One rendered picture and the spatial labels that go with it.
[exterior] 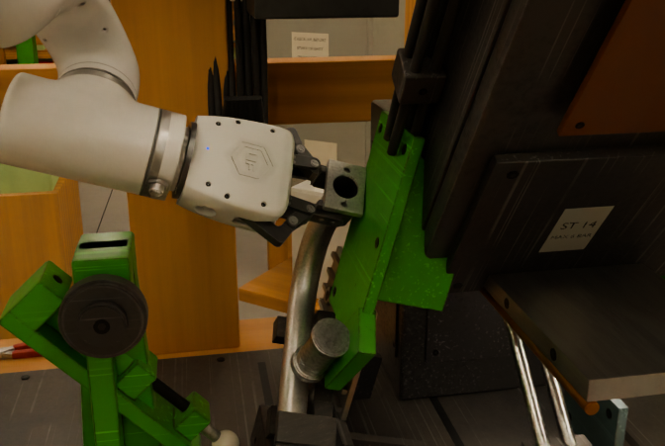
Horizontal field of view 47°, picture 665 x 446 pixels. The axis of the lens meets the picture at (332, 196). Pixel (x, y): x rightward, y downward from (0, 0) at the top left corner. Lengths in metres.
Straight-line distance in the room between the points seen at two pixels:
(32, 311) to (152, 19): 0.42
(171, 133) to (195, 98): 0.30
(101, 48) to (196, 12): 0.25
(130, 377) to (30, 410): 0.28
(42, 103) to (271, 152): 0.21
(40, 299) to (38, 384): 0.36
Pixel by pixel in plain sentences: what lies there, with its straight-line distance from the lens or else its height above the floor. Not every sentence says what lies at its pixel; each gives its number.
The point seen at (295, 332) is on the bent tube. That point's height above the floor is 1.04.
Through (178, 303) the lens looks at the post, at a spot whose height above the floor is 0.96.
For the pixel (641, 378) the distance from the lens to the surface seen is 0.62.
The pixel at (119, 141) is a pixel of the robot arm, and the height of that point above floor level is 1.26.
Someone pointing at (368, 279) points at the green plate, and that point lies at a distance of 0.71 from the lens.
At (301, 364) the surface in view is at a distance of 0.76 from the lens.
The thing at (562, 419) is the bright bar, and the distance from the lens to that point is 0.75.
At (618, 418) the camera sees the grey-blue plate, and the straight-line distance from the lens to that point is 0.75.
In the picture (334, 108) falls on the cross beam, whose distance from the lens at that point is 1.12.
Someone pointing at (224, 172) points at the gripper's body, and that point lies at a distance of 0.72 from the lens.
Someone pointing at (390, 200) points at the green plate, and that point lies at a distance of 0.69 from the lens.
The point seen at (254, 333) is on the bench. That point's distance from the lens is 1.17.
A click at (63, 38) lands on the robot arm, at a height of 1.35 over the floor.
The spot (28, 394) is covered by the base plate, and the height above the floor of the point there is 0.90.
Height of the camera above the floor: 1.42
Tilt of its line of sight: 18 degrees down
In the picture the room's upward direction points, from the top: straight up
